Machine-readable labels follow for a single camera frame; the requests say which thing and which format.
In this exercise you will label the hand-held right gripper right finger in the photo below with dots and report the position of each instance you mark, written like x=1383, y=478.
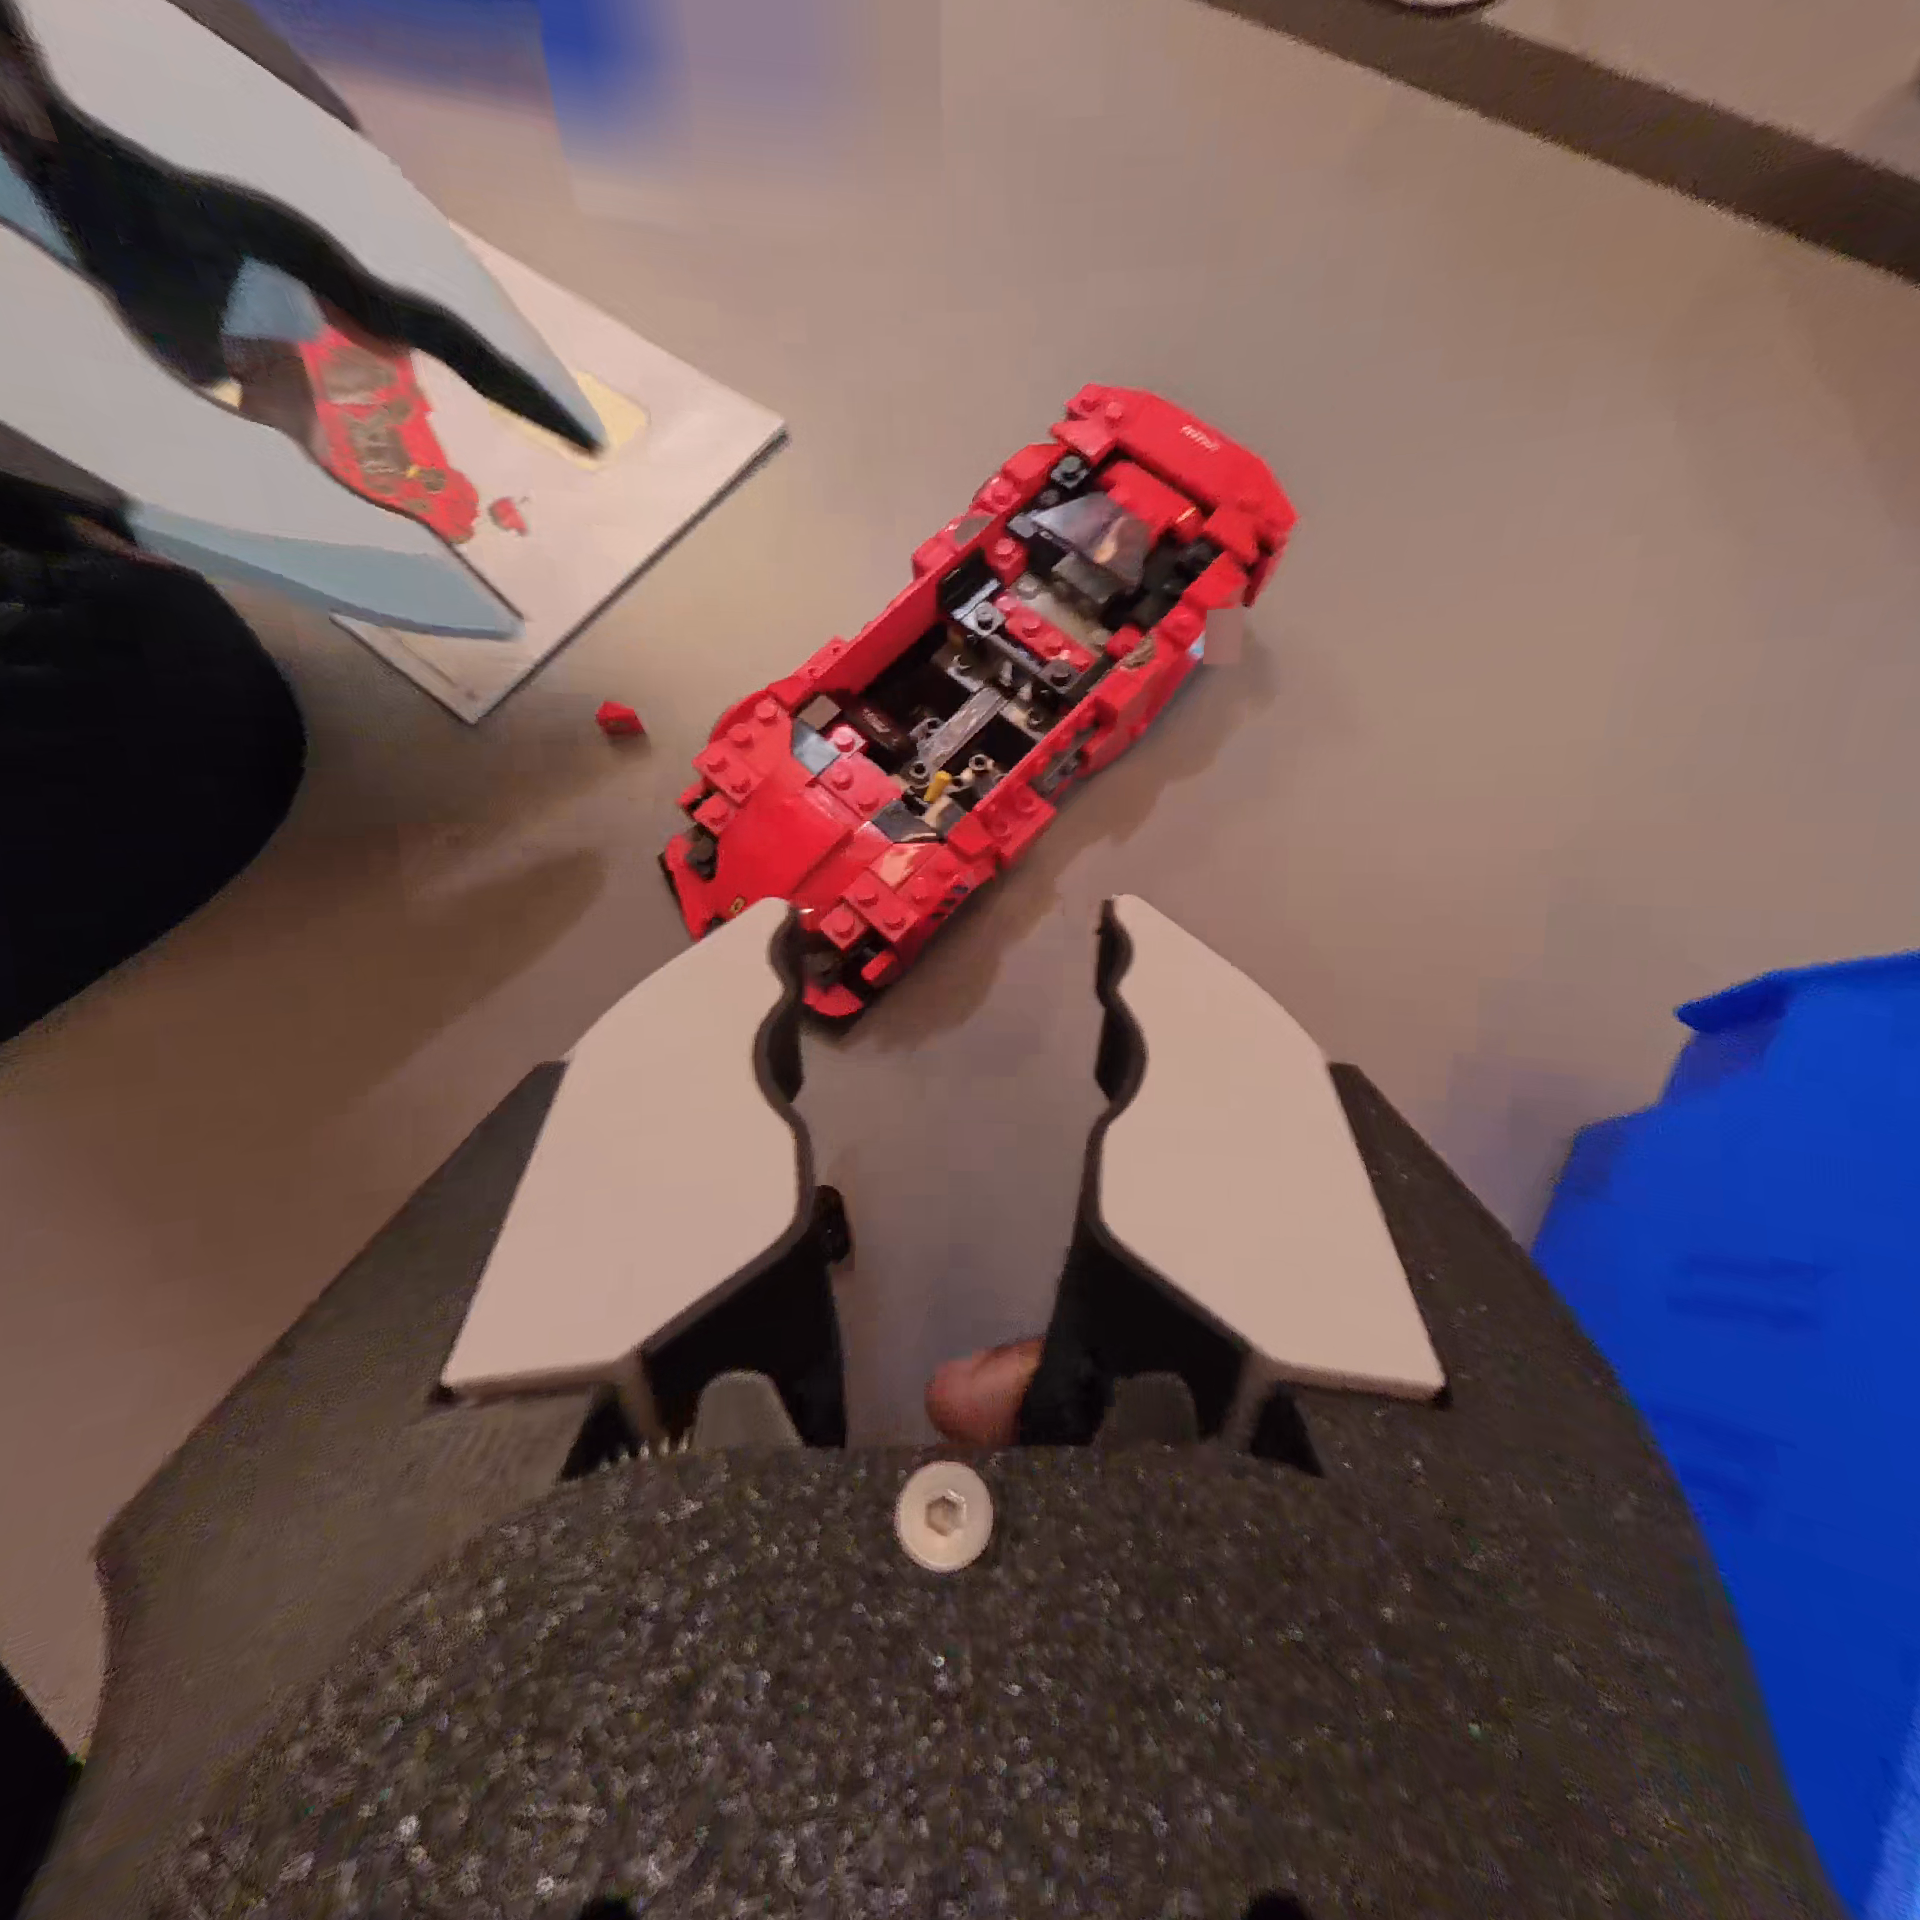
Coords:
x=1243, y=1184

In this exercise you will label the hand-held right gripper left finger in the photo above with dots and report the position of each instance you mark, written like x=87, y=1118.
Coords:
x=645, y=1171

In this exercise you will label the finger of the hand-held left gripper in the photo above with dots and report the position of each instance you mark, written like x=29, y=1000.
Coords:
x=301, y=165
x=182, y=464

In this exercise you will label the blue plastic bin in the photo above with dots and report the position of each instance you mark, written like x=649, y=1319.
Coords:
x=1769, y=1349

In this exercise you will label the red lego car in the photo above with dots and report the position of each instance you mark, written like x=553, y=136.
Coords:
x=1171, y=451

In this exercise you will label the small red lego brick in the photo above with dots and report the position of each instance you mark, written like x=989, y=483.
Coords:
x=618, y=720

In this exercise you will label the lego instruction booklet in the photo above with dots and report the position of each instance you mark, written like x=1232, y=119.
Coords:
x=662, y=451

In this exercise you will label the person's right hand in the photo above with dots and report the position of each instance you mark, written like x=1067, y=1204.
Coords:
x=984, y=1395

